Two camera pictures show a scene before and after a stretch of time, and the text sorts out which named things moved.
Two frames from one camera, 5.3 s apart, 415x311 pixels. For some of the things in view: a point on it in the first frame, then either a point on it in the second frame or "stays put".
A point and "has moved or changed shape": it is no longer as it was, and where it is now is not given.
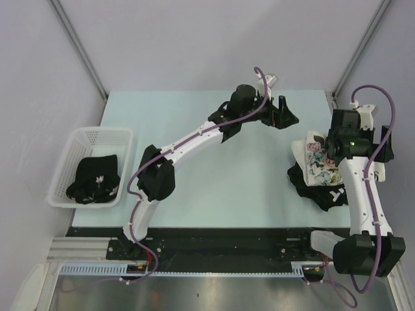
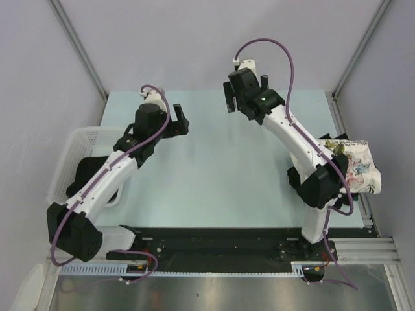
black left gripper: (278, 118) to (177, 127)
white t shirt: (318, 168) has moved or changed shape
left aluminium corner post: (83, 52) stays put
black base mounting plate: (222, 250) stays put
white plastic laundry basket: (87, 142) stays put
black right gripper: (369, 133) to (229, 96)
